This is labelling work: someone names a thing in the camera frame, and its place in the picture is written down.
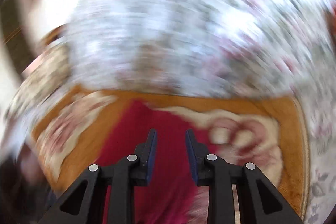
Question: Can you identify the dark red knit garment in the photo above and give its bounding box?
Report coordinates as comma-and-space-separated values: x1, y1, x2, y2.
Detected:
96, 101, 216, 223

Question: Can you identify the orange floral plush blanket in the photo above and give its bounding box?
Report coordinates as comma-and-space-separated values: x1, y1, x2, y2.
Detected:
31, 85, 309, 217

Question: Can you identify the cream spotted pillow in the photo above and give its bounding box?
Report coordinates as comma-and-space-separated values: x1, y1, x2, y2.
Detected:
21, 44, 71, 100

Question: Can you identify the grey floral bed cover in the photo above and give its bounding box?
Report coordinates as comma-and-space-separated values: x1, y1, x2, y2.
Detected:
1, 0, 335, 223

